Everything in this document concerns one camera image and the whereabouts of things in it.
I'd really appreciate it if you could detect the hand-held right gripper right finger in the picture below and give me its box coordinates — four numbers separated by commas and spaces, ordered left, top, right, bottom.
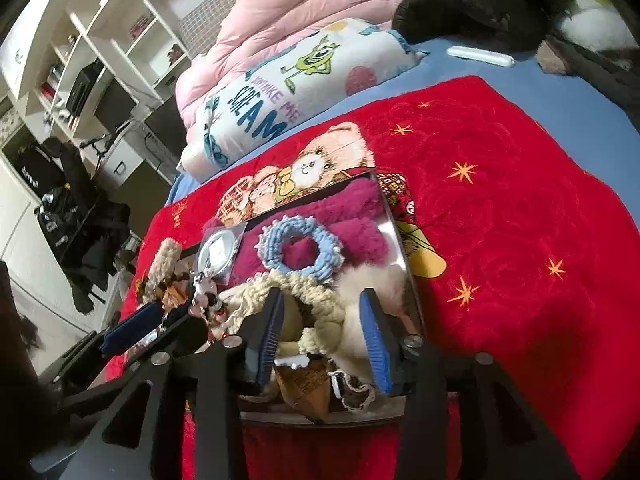
359, 287, 583, 480

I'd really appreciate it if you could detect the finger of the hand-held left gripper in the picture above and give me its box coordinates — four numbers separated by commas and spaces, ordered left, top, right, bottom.
150, 310, 210, 358
97, 301, 166, 358

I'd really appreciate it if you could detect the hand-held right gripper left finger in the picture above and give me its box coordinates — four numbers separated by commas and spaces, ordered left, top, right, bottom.
60, 287, 286, 480

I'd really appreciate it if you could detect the white knitted scrunchie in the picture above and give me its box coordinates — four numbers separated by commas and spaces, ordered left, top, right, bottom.
227, 270, 347, 356

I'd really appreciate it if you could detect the dark cardboard box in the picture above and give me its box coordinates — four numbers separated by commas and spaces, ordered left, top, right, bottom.
140, 167, 431, 428

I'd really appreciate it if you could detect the person's left forearm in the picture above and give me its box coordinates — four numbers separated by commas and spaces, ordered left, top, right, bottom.
0, 260, 56, 480

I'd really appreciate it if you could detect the small brown reindeer clip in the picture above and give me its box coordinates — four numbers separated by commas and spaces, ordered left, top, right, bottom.
135, 272, 176, 306

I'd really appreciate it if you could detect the white plush rabbit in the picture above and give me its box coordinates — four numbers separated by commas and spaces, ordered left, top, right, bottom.
280, 260, 416, 386

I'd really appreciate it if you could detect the orange triangular snack packet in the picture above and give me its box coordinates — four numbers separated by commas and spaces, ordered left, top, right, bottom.
274, 352, 333, 423

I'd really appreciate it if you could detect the cream fuzzy scrunchie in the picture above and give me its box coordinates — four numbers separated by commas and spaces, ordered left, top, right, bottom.
145, 239, 183, 291

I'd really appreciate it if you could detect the blue knitted scrunchie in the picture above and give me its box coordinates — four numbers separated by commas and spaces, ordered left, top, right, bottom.
257, 214, 346, 278

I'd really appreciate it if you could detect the round badge in clear packet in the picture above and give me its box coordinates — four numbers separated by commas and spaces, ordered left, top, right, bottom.
195, 222, 248, 283

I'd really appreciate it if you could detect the black clothing on chair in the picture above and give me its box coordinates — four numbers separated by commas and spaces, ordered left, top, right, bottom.
35, 140, 136, 316

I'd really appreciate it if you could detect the red embroidered blanket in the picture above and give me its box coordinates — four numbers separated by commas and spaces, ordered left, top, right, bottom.
102, 75, 636, 480

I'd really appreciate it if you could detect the black office chair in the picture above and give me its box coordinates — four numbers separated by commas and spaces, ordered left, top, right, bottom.
40, 137, 126, 311

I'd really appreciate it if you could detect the white desk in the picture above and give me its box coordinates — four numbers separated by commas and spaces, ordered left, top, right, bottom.
95, 125, 176, 191

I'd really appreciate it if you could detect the black monitor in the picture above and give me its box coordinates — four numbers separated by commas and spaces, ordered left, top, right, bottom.
95, 80, 138, 133

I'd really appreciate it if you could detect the folded cartoon printed blanket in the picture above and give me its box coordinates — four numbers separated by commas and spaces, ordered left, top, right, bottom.
179, 17, 428, 183

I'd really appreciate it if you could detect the black printer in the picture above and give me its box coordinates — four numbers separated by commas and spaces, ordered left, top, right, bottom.
65, 60, 103, 116

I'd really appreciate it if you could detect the blue bed sheet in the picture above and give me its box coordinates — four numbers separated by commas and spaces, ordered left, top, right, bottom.
170, 35, 640, 211

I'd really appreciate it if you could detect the white shelf unit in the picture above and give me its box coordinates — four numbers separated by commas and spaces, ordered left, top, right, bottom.
0, 0, 201, 126

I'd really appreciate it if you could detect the white tube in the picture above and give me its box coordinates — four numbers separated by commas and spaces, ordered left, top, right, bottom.
446, 45, 515, 68

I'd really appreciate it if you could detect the grey plaid headboard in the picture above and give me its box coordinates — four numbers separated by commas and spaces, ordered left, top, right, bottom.
180, 0, 251, 61

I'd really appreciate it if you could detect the pink duvet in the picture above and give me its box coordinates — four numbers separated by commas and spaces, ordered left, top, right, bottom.
175, 0, 421, 131

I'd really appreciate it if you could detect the black puffer jacket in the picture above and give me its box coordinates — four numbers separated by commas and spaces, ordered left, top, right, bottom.
392, 0, 576, 53

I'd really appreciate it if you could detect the white monster print pillow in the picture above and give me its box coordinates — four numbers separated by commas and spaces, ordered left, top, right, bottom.
555, 0, 640, 61

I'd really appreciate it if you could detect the black and white keychain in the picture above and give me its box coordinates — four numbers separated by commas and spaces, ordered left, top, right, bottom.
187, 272, 228, 331

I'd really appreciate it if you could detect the white lace hair tie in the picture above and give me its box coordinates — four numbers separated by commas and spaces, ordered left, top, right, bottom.
327, 370, 376, 408

